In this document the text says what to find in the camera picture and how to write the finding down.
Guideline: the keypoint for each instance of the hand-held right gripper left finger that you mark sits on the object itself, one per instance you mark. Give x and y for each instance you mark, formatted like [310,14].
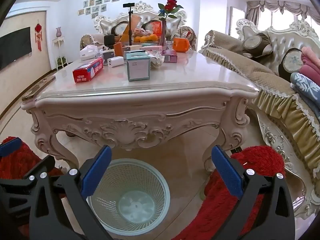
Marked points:
[97,172]

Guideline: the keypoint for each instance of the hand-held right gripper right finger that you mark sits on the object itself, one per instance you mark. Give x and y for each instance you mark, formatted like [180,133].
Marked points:
[226,173]

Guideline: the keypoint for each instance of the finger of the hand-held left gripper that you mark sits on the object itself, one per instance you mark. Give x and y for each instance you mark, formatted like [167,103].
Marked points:
[8,147]
[42,166]

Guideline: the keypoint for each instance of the clear bowl with snacks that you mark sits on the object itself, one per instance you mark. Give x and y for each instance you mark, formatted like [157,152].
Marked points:
[130,202]

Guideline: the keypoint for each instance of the red cardboard box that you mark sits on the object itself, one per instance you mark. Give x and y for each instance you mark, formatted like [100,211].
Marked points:
[87,70]

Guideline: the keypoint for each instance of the pink cardboard box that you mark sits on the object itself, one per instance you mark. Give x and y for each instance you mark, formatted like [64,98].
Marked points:
[169,56]

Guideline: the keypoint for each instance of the red fluffy rug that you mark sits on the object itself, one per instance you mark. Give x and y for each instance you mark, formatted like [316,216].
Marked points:
[220,212]

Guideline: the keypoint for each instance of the black television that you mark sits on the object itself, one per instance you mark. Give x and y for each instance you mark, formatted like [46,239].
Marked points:
[13,48]

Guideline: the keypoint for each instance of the green potted plant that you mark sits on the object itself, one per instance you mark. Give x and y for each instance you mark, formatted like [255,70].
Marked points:
[61,61]

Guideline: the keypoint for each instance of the beige fringed sofa cover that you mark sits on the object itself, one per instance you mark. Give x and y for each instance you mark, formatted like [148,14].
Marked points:
[240,65]

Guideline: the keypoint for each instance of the white corner stand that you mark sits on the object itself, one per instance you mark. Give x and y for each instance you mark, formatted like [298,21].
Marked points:
[59,47]

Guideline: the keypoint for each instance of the teal white cardboard box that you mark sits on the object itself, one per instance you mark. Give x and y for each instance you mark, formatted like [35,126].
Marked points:
[138,67]

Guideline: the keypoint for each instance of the white charger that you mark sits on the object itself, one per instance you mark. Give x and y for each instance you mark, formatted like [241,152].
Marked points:
[115,61]

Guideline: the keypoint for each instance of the ornate white coffee table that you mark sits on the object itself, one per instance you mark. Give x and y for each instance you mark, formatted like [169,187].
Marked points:
[175,70]

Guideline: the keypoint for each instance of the red knot ornament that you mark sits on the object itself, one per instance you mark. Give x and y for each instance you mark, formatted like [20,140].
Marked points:
[38,33]

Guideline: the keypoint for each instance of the grey box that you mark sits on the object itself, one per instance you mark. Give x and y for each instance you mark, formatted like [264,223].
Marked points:
[108,54]

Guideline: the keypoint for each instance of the blue leaf-pattern blanket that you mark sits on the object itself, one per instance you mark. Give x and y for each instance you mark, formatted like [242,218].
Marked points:
[306,86]

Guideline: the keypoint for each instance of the purple vase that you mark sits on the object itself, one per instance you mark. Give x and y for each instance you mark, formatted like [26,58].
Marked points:
[58,32]

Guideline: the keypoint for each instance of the brown round-pattern cushion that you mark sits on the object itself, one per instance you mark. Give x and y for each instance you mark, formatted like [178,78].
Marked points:
[119,31]
[257,42]
[147,26]
[291,63]

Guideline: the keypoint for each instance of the crumpled white wrapper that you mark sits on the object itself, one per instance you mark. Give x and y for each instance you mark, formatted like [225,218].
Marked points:
[157,59]

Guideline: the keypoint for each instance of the black speaker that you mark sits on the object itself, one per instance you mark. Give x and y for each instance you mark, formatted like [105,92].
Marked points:
[109,42]

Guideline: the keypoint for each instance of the pale pink box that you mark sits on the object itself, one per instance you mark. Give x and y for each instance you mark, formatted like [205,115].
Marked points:
[151,47]

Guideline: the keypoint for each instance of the pink folded blanket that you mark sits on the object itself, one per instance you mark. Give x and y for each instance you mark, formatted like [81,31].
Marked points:
[311,62]

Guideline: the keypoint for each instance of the bowl of oranges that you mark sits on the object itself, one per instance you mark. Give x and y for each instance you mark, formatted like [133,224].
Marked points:
[146,38]

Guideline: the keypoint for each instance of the ornate tufted sofa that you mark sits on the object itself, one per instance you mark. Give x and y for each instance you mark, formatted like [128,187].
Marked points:
[280,40]

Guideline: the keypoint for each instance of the black tripod stand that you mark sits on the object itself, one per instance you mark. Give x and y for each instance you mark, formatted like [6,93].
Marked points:
[130,22]

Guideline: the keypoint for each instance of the red orange gift box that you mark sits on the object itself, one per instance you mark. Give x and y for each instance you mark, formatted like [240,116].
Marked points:
[156,28]

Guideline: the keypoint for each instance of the glass vase with red roses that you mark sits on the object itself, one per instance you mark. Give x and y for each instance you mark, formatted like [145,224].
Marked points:
[165,22]

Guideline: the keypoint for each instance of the ornate white loveseat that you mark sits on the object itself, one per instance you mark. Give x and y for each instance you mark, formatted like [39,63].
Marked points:
[147,15]

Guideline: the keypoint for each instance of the grey curtain valance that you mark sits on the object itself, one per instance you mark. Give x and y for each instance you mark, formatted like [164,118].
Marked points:
[280,6]

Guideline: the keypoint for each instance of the group of wall photo frames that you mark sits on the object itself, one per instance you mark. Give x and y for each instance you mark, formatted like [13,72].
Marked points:
[97,5]

